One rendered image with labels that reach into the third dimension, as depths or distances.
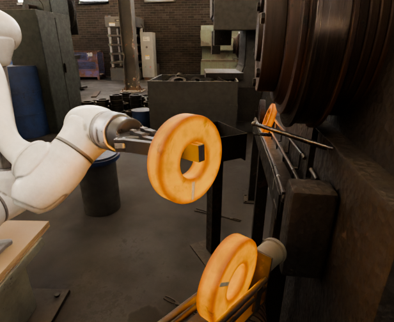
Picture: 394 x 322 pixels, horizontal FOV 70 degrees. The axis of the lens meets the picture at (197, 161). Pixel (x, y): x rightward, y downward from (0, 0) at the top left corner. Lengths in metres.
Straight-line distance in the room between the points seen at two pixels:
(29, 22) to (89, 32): 8.06
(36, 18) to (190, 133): 3.76
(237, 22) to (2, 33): 2.63
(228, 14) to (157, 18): 7.97
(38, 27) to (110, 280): 3.24
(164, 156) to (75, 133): 0.30
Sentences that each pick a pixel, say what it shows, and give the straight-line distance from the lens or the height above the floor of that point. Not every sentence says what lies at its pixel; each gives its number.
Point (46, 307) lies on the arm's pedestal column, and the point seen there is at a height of 0.02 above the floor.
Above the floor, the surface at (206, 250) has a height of 0.01.
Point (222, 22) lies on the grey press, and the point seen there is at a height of 1.34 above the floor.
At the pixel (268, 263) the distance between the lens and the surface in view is 0.59.
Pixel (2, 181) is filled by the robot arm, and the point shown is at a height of 0.63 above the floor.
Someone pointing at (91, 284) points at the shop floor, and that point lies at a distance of 1.61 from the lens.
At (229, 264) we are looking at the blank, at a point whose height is 0.77.
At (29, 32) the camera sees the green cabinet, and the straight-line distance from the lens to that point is 4.20.
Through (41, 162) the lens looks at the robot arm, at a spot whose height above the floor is 0.86.
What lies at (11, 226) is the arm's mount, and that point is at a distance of 1.47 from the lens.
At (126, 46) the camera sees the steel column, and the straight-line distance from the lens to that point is 7.84.
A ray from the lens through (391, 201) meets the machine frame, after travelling 0.53.
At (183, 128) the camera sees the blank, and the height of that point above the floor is 0.97.
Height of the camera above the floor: 1.09
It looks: 22 degrees down
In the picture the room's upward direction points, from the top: straight up
